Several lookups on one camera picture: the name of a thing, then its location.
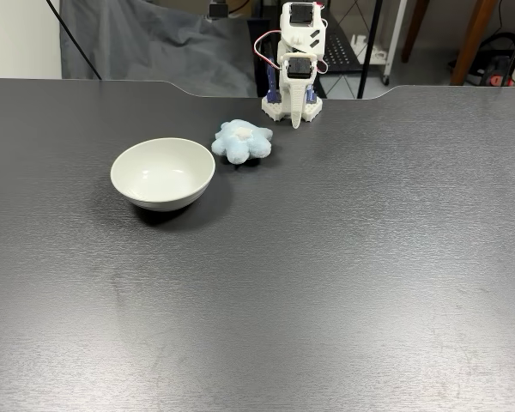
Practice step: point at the skyblue plush doll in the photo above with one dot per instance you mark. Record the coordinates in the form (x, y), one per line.
(240, 146)

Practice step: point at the white bowl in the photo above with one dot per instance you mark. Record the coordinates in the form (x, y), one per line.
(163, 171)

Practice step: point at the blue table clamp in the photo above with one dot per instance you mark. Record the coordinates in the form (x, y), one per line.
(274, 81)
(311, 95)

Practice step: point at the black perforated metal rack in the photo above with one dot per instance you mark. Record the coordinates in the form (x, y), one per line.
(339, 47)

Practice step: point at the white printed part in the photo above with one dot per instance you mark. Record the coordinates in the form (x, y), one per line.
(359, 40)
(379, 54)

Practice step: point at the brown wooden furniture leg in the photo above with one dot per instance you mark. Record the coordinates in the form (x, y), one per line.
(472, 43)
(415, 30)

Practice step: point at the grey cloth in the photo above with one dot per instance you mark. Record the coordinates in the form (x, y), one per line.
(154, 43)

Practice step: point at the black red vacuum cleaner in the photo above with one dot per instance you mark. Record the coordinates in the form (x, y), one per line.
(493, 56)

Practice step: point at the thin black stand leg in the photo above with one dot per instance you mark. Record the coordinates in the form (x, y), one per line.
(74, 40)

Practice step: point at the small black camera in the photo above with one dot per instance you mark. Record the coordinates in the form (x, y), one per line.
(218, 9)

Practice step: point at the white cart frame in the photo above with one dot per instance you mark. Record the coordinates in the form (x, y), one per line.
(395, 38)

